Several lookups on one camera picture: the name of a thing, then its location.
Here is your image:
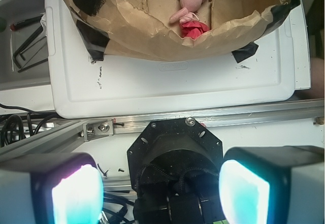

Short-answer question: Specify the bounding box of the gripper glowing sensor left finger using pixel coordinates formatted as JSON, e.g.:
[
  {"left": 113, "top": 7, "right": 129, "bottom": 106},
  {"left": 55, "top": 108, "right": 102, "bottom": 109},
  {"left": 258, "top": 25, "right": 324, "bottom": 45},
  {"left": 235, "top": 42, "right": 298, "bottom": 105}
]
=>
[{"left": 1, "top": 153, "right": 104, "bottom": 223}]

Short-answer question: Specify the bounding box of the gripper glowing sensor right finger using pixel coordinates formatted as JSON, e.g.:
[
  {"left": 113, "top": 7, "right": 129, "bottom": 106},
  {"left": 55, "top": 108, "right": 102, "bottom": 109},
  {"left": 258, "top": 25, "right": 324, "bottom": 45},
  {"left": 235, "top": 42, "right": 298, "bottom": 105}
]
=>
[{"left": 219, "top": 145, "right": 324, "bottom": 223}]

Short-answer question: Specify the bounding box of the black hex key set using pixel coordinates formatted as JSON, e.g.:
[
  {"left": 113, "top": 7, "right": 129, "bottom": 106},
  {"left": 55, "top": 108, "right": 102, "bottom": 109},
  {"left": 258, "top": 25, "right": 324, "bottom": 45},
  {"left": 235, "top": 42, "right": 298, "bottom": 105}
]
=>
[{"left": 11, "top": 23, "right": 48, "bottom": 73}]

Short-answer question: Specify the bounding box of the red black pen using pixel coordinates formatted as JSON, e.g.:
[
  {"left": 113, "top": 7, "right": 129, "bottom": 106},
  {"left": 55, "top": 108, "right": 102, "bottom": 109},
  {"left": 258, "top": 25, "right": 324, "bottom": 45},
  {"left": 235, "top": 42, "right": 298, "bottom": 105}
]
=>
[{"left": 10, "top": 16, "right": 42, "bottom": 31}]

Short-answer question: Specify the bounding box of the brown paper bag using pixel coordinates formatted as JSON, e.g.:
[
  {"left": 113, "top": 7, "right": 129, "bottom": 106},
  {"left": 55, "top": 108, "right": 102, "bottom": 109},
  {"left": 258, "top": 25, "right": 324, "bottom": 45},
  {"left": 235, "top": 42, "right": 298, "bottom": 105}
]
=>
[{"left": 63, "top": 0, "right": 300, "bottom": 62}]

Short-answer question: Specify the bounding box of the red crumpled paper ball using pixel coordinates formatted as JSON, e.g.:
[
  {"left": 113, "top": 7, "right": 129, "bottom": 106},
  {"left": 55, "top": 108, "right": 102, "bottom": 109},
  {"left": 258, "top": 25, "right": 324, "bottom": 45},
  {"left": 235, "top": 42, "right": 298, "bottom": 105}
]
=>
[{"left": 179, "top": 21, "right": 210, "bottom": 40}]

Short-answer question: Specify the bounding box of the grey plastic tray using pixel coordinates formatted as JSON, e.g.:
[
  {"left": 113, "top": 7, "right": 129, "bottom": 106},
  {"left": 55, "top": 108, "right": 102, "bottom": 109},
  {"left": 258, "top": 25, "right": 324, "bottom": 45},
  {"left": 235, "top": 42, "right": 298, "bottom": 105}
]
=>
[{"left": 1, "top": 0, "right": 50, "bottom": 90}]

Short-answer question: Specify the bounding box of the aluminium extrusion rail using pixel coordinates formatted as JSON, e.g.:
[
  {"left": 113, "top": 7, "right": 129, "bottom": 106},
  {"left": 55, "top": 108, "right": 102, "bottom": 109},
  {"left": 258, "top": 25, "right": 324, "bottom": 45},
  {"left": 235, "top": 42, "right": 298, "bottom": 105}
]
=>
[{"left": 1, "top": 99, "right": 324, "bottom": 161}]

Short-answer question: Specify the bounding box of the black cable bundle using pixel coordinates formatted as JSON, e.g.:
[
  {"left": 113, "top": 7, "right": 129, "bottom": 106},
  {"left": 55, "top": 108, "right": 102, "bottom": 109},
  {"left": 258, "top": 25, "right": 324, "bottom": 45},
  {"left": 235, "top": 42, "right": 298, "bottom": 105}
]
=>
[{"left": 0, "top": 103, "right": 56, "bottom": 148}]

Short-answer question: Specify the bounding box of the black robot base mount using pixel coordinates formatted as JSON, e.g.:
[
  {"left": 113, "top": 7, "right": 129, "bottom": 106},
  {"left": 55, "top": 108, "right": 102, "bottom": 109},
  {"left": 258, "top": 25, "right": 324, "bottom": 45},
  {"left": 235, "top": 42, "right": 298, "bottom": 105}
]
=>
[{"left": 127, "top": 127, "right": 225, "bottom": 223}]

